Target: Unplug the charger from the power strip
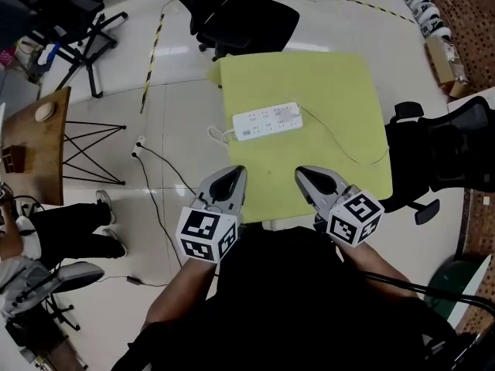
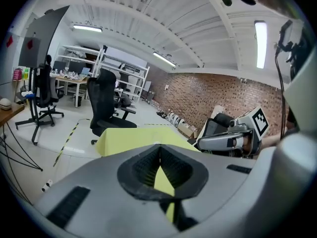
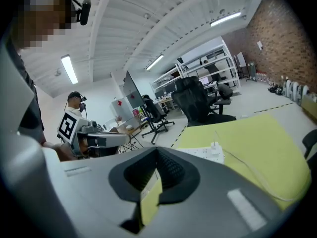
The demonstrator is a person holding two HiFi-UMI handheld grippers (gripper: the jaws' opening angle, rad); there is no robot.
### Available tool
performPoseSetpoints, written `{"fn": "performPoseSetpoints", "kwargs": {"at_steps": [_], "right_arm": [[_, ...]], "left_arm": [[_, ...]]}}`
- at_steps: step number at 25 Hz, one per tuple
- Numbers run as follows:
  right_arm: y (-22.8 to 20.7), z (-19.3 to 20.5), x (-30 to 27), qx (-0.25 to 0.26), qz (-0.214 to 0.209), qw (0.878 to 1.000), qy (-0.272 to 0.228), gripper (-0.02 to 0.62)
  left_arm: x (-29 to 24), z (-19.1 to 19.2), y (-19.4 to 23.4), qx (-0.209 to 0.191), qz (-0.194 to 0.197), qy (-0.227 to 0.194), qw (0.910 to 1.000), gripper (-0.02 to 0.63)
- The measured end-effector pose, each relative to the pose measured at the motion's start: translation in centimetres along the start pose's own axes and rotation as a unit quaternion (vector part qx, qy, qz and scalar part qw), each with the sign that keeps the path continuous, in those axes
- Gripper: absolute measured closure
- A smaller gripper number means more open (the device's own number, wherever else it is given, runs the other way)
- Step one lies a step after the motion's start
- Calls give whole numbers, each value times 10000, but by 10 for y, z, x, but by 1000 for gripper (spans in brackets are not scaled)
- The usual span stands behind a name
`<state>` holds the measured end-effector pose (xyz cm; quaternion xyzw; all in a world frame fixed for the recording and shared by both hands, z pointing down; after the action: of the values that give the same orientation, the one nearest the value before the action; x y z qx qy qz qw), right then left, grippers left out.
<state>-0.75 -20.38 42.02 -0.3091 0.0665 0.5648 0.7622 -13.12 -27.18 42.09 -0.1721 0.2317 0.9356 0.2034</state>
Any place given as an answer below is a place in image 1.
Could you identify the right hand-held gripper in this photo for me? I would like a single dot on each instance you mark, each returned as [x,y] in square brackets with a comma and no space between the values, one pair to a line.
[356,218]

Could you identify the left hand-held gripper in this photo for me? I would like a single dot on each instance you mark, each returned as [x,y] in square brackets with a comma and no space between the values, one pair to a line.
[205,230]

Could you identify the white power strip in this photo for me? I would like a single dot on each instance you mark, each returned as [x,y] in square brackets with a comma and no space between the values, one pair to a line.
[267,124]

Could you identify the person's left forearm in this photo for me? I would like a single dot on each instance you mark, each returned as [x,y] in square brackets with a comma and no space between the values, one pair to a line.
[181,284]

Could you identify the person's right forearm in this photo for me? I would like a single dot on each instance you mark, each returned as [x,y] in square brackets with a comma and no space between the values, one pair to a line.
[371,261]

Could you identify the white floor power socket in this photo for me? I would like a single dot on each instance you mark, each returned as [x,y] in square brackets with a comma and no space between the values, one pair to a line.
[138,147]

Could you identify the black inline cable adapter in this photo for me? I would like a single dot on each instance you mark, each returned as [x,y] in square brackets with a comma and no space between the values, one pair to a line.
[135,280]

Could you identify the yellow-green tablecloth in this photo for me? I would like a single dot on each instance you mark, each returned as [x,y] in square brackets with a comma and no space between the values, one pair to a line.
[309,79]

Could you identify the person's black shirt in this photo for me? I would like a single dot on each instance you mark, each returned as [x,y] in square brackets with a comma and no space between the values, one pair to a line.
[278,303]

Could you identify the black mesh office chair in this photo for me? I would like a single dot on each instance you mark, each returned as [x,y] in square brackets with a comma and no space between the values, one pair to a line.
[456,149]

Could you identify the yellow black floor tape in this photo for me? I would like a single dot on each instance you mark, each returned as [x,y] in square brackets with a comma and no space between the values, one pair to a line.
[371,8]
[151,68]

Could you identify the green round object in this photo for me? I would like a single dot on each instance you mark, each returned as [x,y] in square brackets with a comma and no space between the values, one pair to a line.
[448,276]

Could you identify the cardboard box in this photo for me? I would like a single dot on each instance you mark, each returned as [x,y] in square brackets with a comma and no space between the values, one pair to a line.
[439,64]

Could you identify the grey office chair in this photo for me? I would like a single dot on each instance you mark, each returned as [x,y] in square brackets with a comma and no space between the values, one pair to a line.
[77,274]

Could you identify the round beige object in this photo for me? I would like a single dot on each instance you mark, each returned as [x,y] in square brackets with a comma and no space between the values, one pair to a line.
[46,112]

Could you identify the row of white black devices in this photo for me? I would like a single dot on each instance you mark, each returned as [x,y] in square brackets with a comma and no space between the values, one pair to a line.
[425,12]

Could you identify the pink dotted bag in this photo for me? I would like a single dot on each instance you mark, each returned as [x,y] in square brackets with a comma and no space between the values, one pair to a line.
[7,57]

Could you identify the dark screen on rolling stand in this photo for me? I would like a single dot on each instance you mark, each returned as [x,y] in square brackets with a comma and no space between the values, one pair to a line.
[15,18]

